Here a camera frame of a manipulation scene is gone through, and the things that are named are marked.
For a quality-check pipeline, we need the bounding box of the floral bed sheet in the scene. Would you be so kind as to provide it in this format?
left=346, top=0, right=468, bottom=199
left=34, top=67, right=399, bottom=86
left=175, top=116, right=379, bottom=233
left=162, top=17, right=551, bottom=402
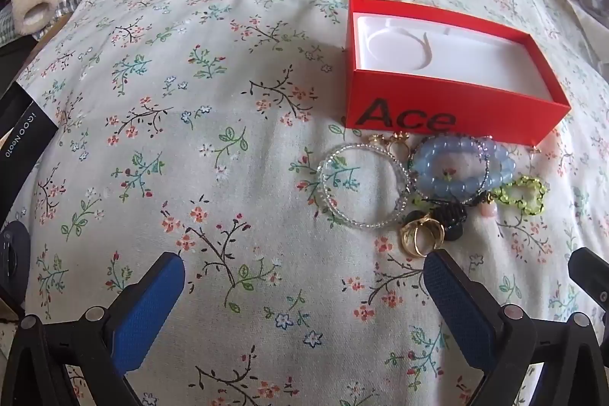
left=14, top=0, right=609, bottom=406

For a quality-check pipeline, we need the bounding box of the red cardboard box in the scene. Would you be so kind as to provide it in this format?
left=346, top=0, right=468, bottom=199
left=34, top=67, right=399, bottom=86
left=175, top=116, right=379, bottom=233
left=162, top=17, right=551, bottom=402
left=343, top=0, right=572, bottom=147

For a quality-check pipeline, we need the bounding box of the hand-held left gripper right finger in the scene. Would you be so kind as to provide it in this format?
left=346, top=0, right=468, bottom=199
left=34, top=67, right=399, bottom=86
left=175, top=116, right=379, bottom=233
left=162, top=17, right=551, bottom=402
left=422, top=250, right=609, bottom=406

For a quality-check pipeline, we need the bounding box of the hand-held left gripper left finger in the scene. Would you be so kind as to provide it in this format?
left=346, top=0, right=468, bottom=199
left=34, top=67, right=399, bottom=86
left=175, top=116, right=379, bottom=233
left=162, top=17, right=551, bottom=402
left=0, top=251, right=186, bottom=406

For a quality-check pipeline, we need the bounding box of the blue bead bracelet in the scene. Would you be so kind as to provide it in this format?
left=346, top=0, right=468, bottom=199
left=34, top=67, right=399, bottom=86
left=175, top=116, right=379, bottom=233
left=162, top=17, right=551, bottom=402
left=410, top=136, right=517, bottom=203

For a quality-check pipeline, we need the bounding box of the black knotted cord bracelet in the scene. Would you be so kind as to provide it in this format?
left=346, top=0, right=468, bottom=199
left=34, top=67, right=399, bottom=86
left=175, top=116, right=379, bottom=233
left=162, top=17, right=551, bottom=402
left=408, top=196, right=477, bottom=245

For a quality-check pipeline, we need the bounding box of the green bead bracelet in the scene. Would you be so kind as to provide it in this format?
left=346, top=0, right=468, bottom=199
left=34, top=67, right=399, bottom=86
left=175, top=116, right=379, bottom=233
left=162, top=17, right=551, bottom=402
left=492, top=177, right=548, bottom=217

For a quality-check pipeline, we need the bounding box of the black phone box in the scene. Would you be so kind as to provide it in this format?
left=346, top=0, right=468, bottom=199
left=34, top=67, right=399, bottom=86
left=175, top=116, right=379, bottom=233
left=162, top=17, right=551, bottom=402
left=0, top=81, right=60, bottom=232

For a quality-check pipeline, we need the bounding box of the dark small bead bracelet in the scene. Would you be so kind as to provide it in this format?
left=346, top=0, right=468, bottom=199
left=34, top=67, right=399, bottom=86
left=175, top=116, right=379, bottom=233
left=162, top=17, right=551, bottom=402
left=471, top=136, right=496, bottom=204

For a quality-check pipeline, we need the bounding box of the clear bead bracelet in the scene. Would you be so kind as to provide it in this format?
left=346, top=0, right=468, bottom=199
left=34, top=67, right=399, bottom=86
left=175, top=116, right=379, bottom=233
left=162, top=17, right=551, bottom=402
left=318, top=144, right=414, bottom=230

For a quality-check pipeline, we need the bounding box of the dark round object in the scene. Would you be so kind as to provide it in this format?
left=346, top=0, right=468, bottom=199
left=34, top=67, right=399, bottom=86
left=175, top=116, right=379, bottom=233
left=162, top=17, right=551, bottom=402
left=0, top=220, right=32, bottom=307

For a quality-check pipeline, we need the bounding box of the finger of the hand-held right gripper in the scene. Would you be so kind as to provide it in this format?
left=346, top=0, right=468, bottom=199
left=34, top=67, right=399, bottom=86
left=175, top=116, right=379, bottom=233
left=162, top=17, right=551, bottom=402
left=568, top=248, right=609, bottom=307

